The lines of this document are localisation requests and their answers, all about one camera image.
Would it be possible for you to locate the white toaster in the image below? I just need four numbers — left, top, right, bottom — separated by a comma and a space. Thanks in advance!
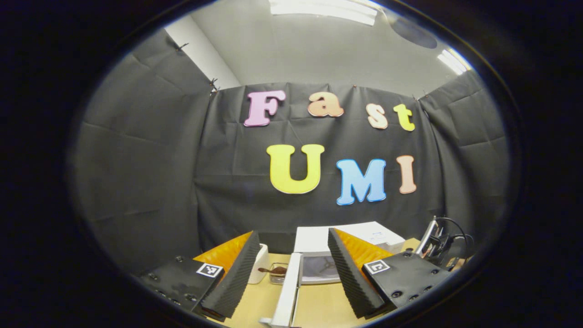
248, 244, 270, 285

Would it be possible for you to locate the large ceiling light panel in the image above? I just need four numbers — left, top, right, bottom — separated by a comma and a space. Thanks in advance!
269, 0, 378, 26

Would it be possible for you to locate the black backdrop cloth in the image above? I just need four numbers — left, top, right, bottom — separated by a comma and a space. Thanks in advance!
68, 27, 511, 276

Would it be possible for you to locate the metal utensil holder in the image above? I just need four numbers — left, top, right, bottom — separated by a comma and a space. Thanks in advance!
269, 263, 289, 285

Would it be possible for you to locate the small ceiling light panel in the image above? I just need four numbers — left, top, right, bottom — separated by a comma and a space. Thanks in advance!
437, 48, 472, 76

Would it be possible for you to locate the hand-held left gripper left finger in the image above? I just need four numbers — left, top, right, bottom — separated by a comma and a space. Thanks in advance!
137, 231, 261, 322

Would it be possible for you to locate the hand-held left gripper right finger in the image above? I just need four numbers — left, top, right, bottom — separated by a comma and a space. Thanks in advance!
327, 228, 451, 319

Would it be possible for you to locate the white microwave oven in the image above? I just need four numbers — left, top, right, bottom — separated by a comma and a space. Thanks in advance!
260, 222, 406, 328

